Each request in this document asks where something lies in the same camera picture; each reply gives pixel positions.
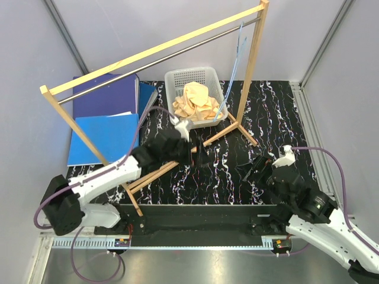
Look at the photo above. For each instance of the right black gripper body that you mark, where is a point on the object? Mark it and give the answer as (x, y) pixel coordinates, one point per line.
(263, 180)

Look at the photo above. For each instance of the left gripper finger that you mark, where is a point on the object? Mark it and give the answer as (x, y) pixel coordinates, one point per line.
(194, 144)
(202, 156)

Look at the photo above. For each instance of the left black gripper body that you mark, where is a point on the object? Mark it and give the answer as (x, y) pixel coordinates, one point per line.
(182, 152)

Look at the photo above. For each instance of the beige t shirt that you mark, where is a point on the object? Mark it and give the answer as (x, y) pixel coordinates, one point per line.
(196, 104)

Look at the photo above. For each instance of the light blue wire hanger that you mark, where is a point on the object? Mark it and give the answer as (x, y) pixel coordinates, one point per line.
(240, 49)

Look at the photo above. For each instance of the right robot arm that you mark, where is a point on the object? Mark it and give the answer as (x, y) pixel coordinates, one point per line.
(310, 214)

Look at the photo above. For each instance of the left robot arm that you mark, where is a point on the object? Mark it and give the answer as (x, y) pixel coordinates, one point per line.
(68, 205)

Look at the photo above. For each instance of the black marbled table mat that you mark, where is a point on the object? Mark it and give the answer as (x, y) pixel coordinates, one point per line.
(271, 117)

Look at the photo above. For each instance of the white plastic basket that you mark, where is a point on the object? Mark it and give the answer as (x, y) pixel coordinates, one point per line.
(177, 79)

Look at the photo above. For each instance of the blue folder with papers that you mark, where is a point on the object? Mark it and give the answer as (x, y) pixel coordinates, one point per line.
(112, 135)

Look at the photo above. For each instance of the blue upright binder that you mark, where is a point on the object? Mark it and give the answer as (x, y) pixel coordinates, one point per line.
(147, 97)

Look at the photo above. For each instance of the wooden clothes rack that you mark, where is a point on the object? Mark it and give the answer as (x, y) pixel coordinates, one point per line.
(236, 123)

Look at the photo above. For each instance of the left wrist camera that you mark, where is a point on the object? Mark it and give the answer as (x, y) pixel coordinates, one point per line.
(183, 127)

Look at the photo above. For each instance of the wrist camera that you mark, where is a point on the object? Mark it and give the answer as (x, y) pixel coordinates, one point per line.
(287, 159)
(183, 127)

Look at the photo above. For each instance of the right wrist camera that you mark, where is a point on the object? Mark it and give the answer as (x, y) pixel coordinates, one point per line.
(287, 159)

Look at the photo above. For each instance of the purple ring binder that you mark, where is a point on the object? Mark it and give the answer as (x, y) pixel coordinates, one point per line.
(115, 98)

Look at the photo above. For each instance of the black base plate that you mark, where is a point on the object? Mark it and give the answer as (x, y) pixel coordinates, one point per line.
(234, 219)

